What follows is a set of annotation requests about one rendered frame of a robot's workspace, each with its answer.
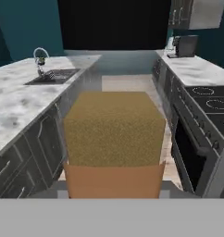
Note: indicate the brown box-shaped container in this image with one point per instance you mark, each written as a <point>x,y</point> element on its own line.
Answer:
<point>114,145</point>

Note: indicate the silver curved tap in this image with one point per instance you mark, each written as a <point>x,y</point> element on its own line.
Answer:
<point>40,61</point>

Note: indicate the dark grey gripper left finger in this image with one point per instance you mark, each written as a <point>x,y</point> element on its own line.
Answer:
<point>62,193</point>

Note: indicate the dark metal sink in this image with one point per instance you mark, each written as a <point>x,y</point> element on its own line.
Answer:
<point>52,77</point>

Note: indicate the black hob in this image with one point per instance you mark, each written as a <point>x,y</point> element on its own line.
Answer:
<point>214,106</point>

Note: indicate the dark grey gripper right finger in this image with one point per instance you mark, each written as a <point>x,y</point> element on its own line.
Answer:
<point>166,193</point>

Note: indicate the black coffee machine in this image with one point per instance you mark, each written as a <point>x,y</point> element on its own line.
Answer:
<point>184,46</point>

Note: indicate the grey wall cupboard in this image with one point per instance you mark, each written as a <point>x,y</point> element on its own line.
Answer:
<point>195,14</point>

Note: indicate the grey oven with black door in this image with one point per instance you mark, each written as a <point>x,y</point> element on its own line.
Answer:
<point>194,148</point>

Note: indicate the grey island cupboard run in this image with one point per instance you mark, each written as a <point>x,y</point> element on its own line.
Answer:
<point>33,154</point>

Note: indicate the grey cupboard run beside oven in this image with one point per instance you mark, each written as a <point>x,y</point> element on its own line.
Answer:
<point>163,78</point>

